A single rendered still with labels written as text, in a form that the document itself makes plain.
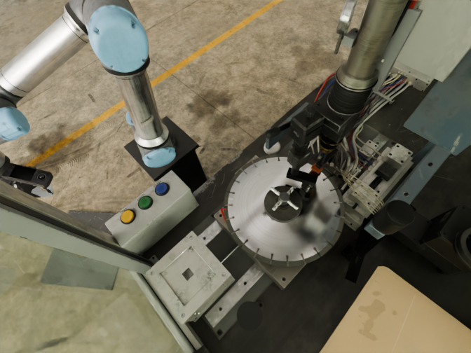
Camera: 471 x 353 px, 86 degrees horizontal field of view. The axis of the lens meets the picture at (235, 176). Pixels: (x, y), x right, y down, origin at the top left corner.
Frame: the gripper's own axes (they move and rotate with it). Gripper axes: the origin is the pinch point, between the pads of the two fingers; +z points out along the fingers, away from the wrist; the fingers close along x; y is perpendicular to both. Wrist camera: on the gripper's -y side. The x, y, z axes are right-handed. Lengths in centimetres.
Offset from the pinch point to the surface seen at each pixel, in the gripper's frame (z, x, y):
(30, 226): -39, 20, -38
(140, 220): 1.3, 6.0, -34.4
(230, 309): 16, 28, -66
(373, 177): 5, -18, -110
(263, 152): 16, -33, -72
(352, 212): 8, -5, -103
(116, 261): -10.8, 20.6, -37.8
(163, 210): 1.3, 2.0, -41.2
